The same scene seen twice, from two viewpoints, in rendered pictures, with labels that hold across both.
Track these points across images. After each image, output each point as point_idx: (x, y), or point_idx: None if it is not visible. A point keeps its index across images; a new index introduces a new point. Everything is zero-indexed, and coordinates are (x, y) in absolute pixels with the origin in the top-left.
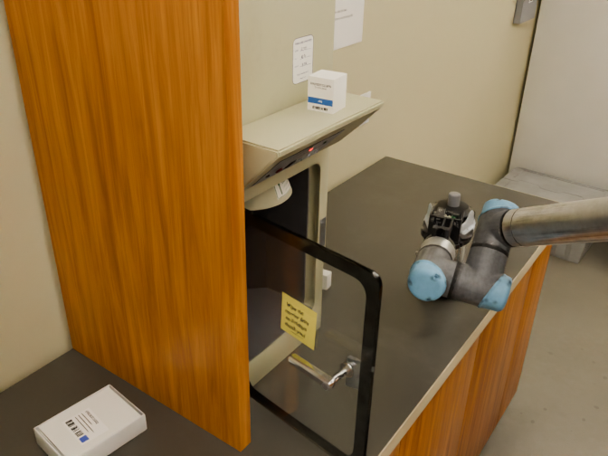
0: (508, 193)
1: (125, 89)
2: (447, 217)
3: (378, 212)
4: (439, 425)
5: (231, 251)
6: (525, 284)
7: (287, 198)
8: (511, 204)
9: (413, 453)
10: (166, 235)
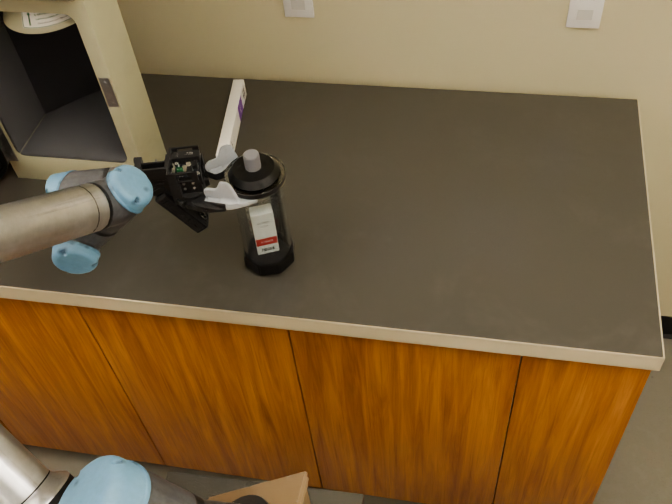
0: (635, 266)
1: None
2: (167, 162)
3: (435, 149)
4: (206, 370)
5: None
6: (490, 378)
7: (37, 32)
8: (113, 182)
9: (135, 352)
10: None
